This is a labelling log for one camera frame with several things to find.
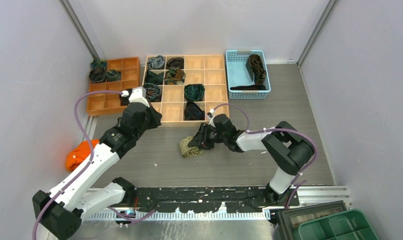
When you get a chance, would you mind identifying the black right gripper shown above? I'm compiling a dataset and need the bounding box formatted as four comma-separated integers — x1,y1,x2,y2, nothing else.
188,122,227,150

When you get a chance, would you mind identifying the green floral patterned tie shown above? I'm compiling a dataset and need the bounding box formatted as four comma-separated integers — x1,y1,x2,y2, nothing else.
178,136,204,158

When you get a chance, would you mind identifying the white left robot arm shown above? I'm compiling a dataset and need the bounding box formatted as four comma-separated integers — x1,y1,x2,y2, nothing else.
32,87,162,240

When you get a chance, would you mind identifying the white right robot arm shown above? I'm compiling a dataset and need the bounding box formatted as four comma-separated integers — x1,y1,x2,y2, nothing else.
180,113,317,206

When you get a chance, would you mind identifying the rolled blue multicolour tie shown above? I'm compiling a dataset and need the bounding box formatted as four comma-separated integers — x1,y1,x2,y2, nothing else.
142,82,162,103

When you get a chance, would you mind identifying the rolled dark navy tie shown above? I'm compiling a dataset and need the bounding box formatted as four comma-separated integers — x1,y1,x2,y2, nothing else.
183,101,205,121

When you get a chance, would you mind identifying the rolled black orange tie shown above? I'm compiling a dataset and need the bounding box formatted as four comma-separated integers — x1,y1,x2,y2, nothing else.
119,88,133,106

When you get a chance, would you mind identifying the rolled dark green tie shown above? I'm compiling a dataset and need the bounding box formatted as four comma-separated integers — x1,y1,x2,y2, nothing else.
144,70,164,86

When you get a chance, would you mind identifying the light wooden compartment tray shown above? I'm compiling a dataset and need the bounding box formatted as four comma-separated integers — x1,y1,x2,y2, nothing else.
142,54,230,127

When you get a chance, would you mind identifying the rolled green orange tie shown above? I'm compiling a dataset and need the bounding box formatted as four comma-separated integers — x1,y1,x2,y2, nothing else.
164,67,186,85

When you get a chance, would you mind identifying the orange wooden compartment tray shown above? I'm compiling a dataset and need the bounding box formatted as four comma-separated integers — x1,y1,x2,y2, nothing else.
86,57,140,117

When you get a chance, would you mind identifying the rolled grey blue tie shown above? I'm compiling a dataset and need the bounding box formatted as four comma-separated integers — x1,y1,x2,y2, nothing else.
146,55,166,70

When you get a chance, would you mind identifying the rolled green patterned tie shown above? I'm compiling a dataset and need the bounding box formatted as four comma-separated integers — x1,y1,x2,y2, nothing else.
104,69,122,82

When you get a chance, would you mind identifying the rolled dark brown tie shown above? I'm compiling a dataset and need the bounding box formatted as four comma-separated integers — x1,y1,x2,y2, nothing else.
166,57,185,70

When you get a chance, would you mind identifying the rolled dark striped tie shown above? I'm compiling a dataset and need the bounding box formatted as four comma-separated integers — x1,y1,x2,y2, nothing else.
88,67,106,84

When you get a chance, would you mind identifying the rolled teal tie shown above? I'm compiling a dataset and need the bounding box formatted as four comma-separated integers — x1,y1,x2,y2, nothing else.
90,59,108,70

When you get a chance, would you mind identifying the light blue plastic basket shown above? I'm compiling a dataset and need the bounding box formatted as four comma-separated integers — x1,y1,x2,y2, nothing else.
225,49,272,100

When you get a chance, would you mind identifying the navy red striped tie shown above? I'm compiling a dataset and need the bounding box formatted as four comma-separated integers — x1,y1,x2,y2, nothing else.
229,84,266,91

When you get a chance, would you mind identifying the orange cloth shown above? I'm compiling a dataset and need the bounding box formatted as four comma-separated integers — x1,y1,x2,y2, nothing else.
65,141,91,172

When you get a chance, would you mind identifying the brown orange patterned tie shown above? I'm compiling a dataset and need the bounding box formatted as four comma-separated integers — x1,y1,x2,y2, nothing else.
245,54,267,85

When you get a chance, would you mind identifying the dark framed box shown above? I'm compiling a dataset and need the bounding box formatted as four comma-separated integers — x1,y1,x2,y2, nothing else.
272,200,348,240

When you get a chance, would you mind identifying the green plastic organizer bin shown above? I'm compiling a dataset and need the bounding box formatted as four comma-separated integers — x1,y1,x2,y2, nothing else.
292,209,379,240

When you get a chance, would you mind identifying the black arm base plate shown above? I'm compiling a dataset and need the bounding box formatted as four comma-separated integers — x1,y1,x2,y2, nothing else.
114,186,300,214

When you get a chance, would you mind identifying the aluminium frame rail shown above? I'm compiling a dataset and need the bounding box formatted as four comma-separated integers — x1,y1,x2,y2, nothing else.
72,185,352,221

